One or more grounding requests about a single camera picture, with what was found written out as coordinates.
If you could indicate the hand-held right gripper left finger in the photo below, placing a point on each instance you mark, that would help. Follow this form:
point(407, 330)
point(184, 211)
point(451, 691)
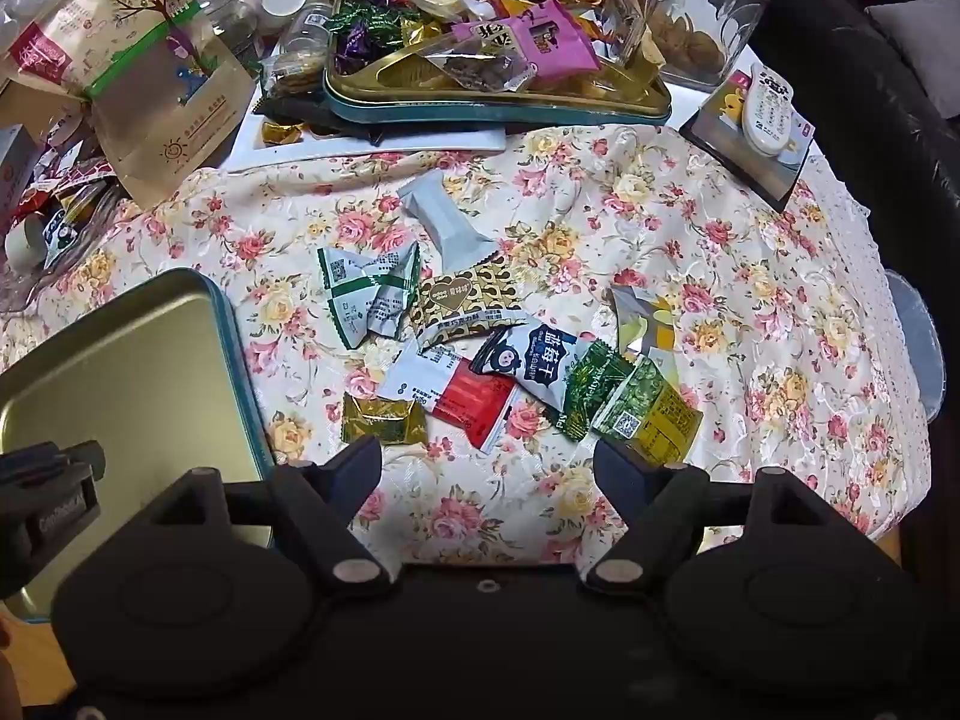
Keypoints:
point(361, 465)

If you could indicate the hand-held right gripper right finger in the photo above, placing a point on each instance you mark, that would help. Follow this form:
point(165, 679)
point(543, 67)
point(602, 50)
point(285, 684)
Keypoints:
point(611, 463)

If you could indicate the green and yellow snack packet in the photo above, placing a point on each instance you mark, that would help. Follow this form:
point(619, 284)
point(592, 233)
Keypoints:
point(652, 409)

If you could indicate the green foil candy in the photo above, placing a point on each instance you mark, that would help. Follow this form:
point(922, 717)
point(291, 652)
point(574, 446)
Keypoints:
point(592, 382)

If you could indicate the red and white snack packet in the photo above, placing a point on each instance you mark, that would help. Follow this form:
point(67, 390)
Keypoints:
point(450, 397)

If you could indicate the blue and white snack packet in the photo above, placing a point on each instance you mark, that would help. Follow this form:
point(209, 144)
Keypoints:
point(540, 364)

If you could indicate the silver and yellow snack packet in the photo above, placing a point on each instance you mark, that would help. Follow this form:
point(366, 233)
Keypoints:
point(641, 322)

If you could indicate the gold and teal tin tray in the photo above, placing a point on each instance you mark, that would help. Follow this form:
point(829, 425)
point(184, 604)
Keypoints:
point(112, 360)

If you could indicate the white and green snack packet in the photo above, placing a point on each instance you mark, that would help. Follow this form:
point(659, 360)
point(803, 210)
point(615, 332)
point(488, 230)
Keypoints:
point(360, 292)

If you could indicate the leopard print snack packet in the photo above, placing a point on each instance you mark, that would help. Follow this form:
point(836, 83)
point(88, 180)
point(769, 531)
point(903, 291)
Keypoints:
point(465, 300)

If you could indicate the clear packet of dark snacks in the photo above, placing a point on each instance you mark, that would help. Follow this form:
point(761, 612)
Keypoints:
point(480, 71)

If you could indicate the floral tablecloth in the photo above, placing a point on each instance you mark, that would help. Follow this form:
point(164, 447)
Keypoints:
point(675, 240)

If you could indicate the grey snack packet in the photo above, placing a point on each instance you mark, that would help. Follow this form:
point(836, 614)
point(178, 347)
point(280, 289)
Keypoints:
point(442, 217)

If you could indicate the white tape roll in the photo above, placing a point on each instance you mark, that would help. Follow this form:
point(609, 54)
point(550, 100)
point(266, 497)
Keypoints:
point(26, 240)

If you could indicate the pile of mixed snack packets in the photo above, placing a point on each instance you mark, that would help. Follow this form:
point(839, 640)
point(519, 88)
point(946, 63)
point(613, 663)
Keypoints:
point(71, 187)

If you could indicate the picture card with yellow figure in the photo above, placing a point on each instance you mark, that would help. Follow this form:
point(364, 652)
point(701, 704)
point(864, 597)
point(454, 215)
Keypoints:
point(720, 142)

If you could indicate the small gold foil candy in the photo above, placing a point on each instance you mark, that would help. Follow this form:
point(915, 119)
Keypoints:
point(279, 132)

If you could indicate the grey cardboard box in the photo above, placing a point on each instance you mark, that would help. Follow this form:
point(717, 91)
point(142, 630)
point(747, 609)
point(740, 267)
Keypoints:
point(11, 172)

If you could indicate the large teal and gold tin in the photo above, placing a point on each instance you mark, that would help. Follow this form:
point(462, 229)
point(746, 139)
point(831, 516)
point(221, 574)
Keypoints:
point(487, 103)

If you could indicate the white remote control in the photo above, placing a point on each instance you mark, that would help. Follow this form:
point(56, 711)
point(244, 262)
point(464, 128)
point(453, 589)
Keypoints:
point(766, 112)

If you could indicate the clear jar of cookies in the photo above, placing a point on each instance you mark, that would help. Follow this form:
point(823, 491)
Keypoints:
point(296, 52)

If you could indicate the black sofa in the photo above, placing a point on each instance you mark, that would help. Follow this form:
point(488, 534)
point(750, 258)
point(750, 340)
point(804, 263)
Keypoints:
point(862, 127)

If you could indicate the pink snack packet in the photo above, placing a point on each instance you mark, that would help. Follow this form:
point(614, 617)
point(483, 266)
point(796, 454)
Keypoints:
point(547, 45)

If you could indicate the pile of foil candies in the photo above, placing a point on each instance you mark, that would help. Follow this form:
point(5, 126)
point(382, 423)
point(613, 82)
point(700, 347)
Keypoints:
point(367, 22)

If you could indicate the kraft paper bag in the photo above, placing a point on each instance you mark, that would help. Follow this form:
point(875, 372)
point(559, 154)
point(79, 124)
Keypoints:
point(150, 75)

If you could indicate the glass jar of walnuts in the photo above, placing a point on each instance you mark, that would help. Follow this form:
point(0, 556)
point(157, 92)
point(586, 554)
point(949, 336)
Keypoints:
point(697, 22)

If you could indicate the grey cushion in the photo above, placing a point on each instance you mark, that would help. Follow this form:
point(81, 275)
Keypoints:
point(915, 45)

